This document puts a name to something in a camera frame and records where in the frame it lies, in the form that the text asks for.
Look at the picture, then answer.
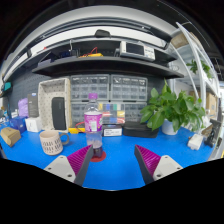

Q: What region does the small white box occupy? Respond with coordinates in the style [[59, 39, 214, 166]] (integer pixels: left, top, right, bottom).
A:
[[25, 117, 42, 132]]

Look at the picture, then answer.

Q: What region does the white shelving rack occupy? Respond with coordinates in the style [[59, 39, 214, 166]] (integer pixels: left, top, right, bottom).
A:
[[166, 21, 224, 159]]

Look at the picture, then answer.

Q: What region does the grey drawer organiser left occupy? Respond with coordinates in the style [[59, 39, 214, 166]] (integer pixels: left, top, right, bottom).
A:
[[70, 74, 109, 101]]

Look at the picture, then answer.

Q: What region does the black box with label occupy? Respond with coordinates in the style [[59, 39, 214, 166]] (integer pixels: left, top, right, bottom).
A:
[[103, 124, 122, 137]]

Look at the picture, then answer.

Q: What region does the grey drawer organiser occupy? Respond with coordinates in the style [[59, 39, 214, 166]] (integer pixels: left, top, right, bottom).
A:
[[111, 75, 148, 101], [70, 74, 109, 101]]

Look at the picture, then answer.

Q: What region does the red round marker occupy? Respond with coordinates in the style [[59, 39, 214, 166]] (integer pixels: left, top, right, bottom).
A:
[[90, 151, 106, 162]]

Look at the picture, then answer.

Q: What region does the black wall shelf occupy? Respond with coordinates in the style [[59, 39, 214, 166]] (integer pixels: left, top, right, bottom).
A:
[[31, 36, 185, 80]]

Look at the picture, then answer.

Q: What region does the beige patterned mug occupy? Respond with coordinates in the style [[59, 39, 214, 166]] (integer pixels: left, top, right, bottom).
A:
[[39, 130, 70, 155]]

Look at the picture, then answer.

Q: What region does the oscilloscope on shelf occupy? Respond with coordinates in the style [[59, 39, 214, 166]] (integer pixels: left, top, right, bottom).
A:
[[120, 41, 156, 61]]

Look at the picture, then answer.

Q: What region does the brown cardboard box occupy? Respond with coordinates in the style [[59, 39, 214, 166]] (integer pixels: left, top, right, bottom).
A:
[[1, 127, 21, 147]]

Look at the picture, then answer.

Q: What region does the green potted plant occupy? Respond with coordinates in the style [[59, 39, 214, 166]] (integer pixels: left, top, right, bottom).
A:
[[140, 81, 205, 132]]

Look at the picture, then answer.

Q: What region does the purple bag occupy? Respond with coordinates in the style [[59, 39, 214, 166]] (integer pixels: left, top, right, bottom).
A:
[[18, 98, 28, 116]]

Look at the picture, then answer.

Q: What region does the black rectangular speaker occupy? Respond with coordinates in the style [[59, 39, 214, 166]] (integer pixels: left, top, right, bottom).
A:
[[52, 97, 66, 130]]

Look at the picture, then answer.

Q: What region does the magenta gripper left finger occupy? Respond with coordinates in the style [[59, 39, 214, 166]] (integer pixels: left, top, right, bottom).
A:
[[44, 145, 93, 186]]

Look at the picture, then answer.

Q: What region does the grey drawer organiser right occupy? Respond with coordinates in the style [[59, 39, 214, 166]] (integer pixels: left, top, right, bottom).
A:
[[111, 75, 148, 101]]

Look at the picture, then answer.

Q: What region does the white power adapter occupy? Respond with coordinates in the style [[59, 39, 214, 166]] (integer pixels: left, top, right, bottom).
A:
[[187, 134, 203, 150]]

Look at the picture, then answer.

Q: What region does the yellow multimeter with leads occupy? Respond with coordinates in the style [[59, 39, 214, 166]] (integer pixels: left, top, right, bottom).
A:
[[68, 122, 85, 134]]

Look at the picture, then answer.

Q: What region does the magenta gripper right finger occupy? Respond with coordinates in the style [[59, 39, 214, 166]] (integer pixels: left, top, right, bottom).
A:
[[134, 145, 182, 184]]

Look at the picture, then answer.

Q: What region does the dark grey box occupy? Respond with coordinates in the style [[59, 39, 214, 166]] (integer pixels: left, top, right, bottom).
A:
[[27, 93, 39, 118]]

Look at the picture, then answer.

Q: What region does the blue box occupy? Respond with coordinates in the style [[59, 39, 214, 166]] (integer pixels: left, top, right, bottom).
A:
[[9, 116, 27, 133]]

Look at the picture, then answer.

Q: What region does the clear bottle with purple cap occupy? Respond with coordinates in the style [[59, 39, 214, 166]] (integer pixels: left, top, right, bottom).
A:
[[84, 93, 103, 158]]

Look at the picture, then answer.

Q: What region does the white perforated tray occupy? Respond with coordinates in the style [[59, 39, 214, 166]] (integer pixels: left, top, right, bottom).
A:
[[38, 78, 72, 132]]

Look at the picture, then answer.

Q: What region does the drawer organiser with coloured parts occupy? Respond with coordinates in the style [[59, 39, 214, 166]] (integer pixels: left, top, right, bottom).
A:
[[99, 103, 125, 124]]

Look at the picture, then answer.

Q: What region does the yellow tool on shelf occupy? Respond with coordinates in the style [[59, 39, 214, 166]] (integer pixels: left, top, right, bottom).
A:
[[81, 47, 103, 58]]

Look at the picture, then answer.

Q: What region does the black flat case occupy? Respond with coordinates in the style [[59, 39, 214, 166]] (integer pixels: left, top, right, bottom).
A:
[[123, 121, 159, 138]]

